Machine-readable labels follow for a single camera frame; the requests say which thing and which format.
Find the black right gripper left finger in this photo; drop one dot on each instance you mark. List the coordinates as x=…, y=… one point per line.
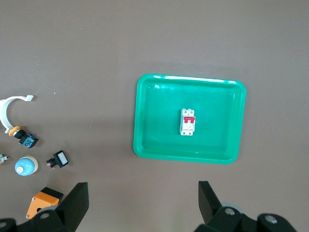
x=70, y=207

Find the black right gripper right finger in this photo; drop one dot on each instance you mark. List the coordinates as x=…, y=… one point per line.
x=210, y=205

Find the white breaker with red switch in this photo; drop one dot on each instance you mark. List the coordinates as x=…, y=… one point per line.
x=187, y=122

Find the orange and black button box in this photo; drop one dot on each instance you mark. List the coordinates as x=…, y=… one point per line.
x=43, y=200

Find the black square white-faced push button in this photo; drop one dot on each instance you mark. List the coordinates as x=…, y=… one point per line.
x=60, y=159

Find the yellow-ringed black push button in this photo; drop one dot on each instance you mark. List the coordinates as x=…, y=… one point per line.
x=25, y=139

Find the small white terminal block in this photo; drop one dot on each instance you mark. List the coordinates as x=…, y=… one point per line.
x=3, y=158

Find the green plastic tray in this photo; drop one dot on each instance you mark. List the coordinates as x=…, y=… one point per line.
x=164, y=125

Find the white curved pipe clamp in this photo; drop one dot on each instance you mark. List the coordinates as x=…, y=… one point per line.
x=4, y=116

